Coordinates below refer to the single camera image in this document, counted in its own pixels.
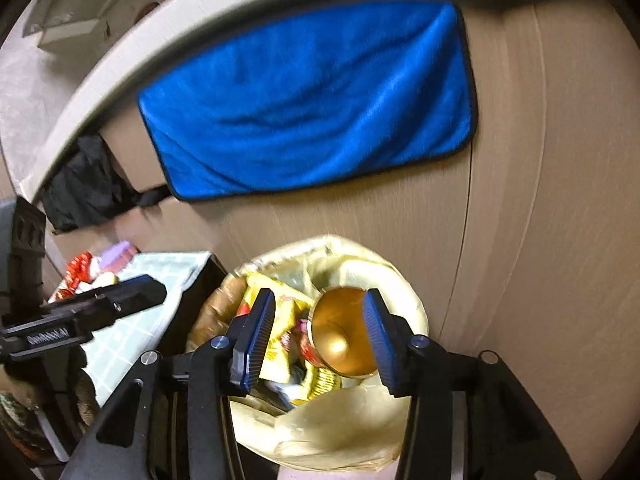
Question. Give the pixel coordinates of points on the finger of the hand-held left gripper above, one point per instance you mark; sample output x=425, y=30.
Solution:
x=120, y=297

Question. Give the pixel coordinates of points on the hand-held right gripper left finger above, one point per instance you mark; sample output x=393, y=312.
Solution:
x=255, y=345

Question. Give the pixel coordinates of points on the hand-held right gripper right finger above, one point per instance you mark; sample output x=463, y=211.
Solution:
x=381, y=345

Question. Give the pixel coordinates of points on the bin with cream plastic bag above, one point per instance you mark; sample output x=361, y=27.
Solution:
x=340, y=430

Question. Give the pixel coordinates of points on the yellow and white sponge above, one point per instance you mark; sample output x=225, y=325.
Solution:
x=106, y=278

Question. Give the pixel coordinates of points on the green grid table mat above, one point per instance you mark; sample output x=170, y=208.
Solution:
x=150, y=280

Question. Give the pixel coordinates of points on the purple and pink sponge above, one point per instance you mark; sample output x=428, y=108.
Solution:
x=118, y=255

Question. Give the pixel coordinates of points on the yellow snack wrapper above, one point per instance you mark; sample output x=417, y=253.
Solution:
x=286, y=310

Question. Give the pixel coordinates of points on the red shiny wrapper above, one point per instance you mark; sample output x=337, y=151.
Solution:
x=79, y=270

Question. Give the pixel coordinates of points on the black cloth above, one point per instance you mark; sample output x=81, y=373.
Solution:
x=85, y=185

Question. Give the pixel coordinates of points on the beige wooden cabinet front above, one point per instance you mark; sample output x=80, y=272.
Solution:
x=525, y=185

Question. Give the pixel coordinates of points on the white box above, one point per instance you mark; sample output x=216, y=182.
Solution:
x=70, y=35

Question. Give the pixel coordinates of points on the blue microfiber towel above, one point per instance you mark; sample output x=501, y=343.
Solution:
x=310, y=100

